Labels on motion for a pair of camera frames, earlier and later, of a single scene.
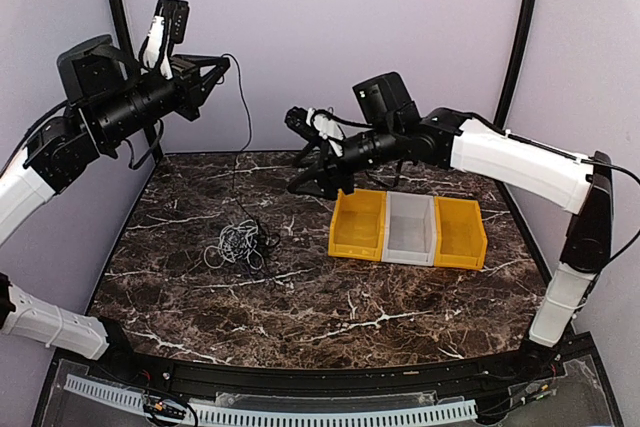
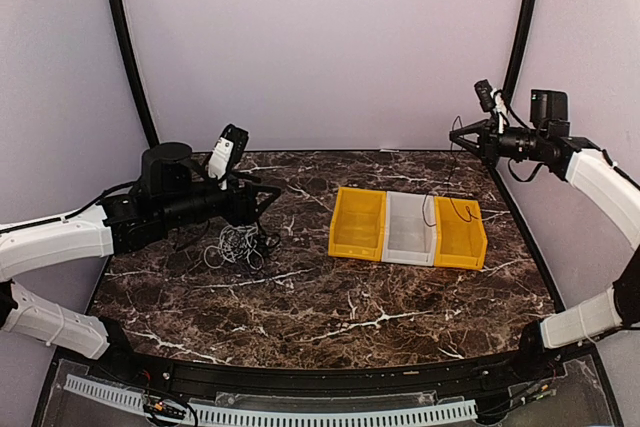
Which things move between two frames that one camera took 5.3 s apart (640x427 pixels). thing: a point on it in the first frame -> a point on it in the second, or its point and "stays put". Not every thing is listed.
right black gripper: x=328 y=165 -> x=488 y=148
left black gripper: x=193 y=88 -> x=248 y=213
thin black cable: x=276 y=240 -> x=432 y=224
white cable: x=236 y=243 stays put
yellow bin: x=357 y=227 stays put
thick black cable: x=264 y=242 stays put
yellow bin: x=460 y=240 stays put
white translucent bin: x=409 y=229 stays put
